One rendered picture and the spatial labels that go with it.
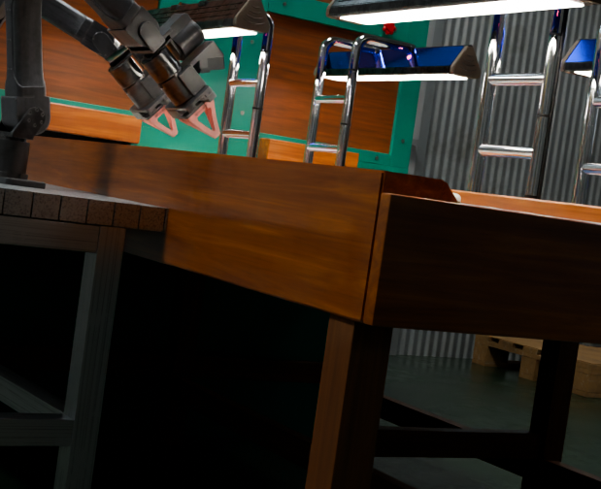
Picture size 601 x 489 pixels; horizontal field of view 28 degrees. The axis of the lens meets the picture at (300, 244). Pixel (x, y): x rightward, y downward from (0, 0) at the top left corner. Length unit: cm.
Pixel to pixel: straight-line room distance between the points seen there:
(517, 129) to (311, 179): 484
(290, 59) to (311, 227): 193
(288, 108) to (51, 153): 111
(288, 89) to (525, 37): 308
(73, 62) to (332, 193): 175
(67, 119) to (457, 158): 331
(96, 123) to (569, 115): 390
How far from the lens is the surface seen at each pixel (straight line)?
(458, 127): 613
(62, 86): 320
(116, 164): 220
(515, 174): 640
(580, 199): 225
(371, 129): 363
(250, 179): 174
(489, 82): 210
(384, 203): 144
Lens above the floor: 73
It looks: 2 degrees down
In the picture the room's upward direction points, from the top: 8 degrees clockwise
